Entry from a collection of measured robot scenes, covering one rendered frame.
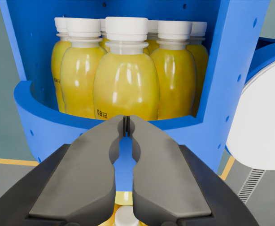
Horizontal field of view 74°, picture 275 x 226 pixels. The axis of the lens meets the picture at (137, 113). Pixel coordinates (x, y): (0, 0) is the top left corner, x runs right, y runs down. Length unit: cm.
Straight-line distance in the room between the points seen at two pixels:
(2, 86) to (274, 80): 166
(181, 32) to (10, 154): 198
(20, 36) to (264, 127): 45
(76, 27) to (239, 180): 223
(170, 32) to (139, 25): 6
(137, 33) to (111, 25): 2
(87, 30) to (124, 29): 7
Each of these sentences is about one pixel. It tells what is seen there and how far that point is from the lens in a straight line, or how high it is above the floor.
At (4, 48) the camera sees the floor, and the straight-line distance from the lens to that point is 162.
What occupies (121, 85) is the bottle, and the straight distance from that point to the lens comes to 16.
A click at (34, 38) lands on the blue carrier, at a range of 31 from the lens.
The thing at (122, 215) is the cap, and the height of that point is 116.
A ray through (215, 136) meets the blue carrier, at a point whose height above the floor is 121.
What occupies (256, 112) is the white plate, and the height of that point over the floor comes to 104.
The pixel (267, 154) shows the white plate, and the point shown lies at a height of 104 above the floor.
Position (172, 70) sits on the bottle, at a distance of 21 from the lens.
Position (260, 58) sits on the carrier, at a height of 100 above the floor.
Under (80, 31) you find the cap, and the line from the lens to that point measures 22.
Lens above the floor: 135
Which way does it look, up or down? 63 degrees down
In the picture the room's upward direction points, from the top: 177 degrees clockwise
